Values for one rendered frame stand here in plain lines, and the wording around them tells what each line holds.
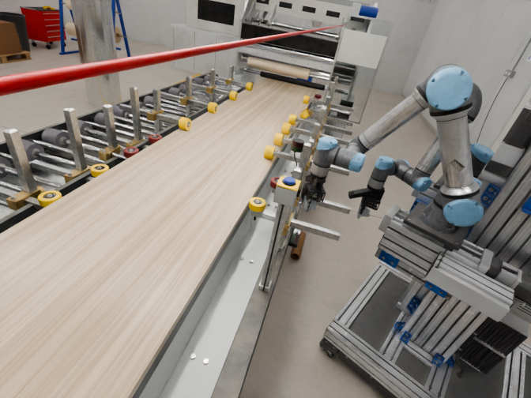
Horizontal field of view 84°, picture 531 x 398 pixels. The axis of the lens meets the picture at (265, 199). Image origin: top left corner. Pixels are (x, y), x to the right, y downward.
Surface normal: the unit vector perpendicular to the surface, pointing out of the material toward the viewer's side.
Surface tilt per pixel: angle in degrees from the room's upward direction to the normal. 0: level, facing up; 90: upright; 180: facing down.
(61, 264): 0
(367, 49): 90
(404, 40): 90
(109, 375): 0
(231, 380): 0
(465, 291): 90
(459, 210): 97
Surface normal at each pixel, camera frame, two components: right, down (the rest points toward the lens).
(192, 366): 0.15, -0.82
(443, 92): -0.45, 0.33
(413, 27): -0.19, 0.51
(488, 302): -0.65, 0.33
